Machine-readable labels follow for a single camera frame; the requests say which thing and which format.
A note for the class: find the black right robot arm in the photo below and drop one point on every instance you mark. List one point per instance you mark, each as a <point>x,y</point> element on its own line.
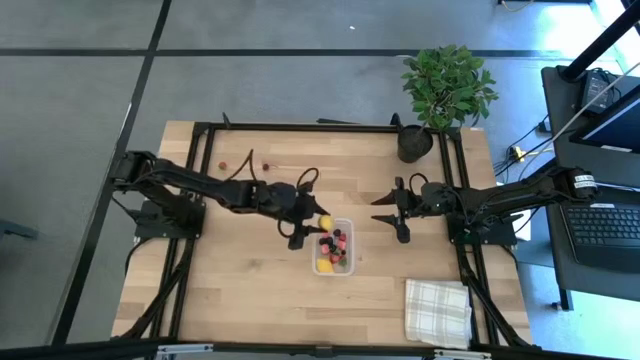
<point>525,192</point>

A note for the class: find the black keyboard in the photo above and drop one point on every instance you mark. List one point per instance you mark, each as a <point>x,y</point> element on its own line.
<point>605,235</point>

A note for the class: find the grey chair base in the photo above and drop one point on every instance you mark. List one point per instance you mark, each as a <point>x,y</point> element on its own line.
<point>15,230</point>

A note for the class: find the small red berry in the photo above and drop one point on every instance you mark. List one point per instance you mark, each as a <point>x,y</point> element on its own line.
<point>266,166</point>

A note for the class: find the black diagonal post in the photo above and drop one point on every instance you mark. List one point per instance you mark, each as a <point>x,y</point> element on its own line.
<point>600,45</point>

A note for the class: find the black desk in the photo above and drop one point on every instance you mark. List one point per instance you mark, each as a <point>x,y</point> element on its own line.
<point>560,115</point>
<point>555,240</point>

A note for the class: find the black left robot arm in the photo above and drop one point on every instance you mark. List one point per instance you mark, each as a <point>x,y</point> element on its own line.
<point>200,182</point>

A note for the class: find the beige plaid cloth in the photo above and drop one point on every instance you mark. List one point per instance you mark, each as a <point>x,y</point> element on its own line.
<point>437,312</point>

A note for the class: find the black computer monitor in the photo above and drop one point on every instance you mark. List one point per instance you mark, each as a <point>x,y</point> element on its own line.
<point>615,125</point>

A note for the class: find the yellow plug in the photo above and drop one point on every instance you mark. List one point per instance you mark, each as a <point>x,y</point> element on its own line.
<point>517,152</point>

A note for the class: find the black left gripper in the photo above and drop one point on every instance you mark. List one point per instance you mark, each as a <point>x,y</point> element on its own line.
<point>299,212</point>

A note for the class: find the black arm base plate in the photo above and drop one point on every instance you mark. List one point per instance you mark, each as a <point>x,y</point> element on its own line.
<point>500,232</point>
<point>150,231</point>

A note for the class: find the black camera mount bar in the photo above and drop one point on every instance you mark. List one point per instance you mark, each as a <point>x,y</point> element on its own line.
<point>75,354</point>

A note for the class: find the red strawberry long stem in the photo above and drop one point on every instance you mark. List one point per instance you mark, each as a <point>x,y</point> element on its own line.
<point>335,257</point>

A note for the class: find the green potted plant black pot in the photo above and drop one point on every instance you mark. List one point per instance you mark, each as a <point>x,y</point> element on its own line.
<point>445,85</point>

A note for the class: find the black power adapter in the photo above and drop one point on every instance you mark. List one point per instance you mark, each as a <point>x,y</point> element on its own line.
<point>595,87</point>

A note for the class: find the small red strawberry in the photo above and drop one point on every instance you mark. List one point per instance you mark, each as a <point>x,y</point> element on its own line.
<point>222,165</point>

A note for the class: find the yellow lemon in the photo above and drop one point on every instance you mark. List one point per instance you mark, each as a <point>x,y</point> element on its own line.
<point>326,222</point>
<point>325,265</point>

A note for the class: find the clear plastic tupperware container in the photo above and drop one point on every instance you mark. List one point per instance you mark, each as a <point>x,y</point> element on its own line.
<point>351,225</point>

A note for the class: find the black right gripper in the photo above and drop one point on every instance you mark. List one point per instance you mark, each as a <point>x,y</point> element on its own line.
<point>430,200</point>

